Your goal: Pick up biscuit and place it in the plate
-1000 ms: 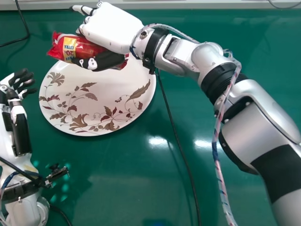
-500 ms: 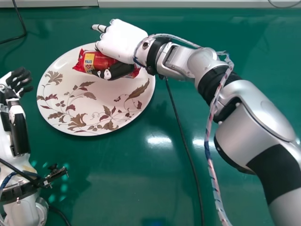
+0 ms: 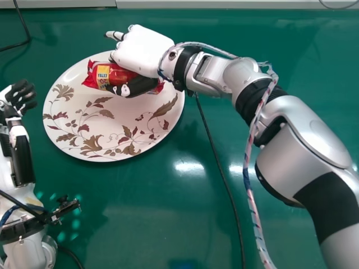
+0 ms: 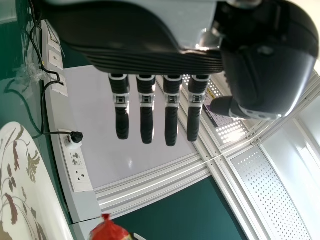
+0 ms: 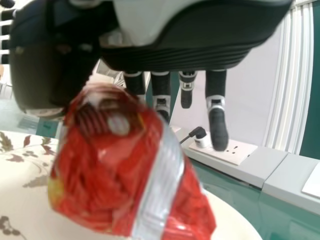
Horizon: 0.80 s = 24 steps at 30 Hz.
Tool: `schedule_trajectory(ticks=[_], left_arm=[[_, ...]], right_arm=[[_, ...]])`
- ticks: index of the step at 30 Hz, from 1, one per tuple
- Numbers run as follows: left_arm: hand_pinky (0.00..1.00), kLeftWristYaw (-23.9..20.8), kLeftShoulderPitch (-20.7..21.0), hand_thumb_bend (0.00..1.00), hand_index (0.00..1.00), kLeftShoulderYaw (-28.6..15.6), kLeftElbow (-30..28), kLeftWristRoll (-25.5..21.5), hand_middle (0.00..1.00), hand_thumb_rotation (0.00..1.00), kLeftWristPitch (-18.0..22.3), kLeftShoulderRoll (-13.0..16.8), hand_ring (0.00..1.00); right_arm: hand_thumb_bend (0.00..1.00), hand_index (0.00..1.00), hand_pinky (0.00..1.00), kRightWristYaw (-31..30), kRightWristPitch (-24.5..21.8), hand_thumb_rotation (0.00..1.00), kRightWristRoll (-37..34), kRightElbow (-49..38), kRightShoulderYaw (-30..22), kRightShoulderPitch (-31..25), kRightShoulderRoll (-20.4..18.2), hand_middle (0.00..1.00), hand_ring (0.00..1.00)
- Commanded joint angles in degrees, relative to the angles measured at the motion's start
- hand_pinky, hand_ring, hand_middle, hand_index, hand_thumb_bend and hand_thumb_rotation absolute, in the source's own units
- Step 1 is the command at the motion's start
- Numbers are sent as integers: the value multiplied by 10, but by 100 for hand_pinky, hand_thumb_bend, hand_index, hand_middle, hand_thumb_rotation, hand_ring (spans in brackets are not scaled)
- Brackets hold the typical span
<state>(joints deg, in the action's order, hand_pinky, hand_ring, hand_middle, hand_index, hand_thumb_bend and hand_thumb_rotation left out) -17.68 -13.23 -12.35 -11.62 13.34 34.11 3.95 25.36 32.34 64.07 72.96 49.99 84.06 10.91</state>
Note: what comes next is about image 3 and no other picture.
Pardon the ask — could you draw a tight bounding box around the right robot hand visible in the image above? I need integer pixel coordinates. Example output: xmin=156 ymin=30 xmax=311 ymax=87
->
xmin=105 ymin=24 xmax=197 ymax=99

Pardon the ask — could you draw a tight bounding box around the thin black cable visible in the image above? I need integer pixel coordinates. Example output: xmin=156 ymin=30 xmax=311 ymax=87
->
xmin=0 ymin=0 xmax=32 ymax=53

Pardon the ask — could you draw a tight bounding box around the short black cable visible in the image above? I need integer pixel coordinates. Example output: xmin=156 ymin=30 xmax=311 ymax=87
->
xmin=56 ymin=243 xmax=85 ymax=269

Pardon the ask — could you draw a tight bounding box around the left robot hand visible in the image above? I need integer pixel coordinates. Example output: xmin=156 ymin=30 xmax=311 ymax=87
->
xmin=0 ymin=79 xmax=48 ymax=238

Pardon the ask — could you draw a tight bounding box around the spiral-wrapped arm cable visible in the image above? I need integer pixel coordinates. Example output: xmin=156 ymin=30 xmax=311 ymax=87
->
xmin=175 ymin=41 xmax=280 ymax=269

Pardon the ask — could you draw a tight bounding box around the red biscuit packet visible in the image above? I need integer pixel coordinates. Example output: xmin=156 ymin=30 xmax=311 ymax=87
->
xmin=81 ymin=58 xmax=165 ymax=96

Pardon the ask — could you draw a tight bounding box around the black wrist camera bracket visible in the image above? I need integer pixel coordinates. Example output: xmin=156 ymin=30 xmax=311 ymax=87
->
xmin=42 ymin=194 xmax=82 ymax=226

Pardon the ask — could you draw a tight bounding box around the plate with brown leaf pattern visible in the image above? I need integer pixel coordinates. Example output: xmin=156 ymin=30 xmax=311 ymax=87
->
xmin=42 ymin=50 xmax=186 ymax=163

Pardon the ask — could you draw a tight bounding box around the long black table cable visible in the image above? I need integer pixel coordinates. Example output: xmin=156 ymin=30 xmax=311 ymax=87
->
xmin=194 ymin=92 xmax=247 ymax=269

